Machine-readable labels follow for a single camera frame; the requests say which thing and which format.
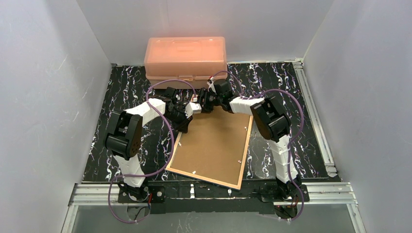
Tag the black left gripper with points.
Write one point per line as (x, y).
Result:
(180, 114)

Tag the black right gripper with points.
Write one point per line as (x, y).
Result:
(204, 101)

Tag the blue wooden picture frame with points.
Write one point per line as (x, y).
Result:
(244, 154)

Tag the brown cardboard backing board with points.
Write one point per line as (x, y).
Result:
(212, 148)

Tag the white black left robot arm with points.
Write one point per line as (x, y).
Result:
(124, 130)

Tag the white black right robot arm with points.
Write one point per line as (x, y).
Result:
(269, 115)

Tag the translucent pink plastic storage box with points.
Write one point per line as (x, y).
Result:
(169, 61)

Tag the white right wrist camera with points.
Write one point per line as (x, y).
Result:
(210, 83)

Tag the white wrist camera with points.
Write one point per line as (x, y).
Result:
(210, 83)
(192, 108)

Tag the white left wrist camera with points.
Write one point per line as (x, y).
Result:
(192, 108)

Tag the aluminium right side rail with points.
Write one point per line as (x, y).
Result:
(314, 117)

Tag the aluminium front mounting rail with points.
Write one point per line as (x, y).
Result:
(314, 193)

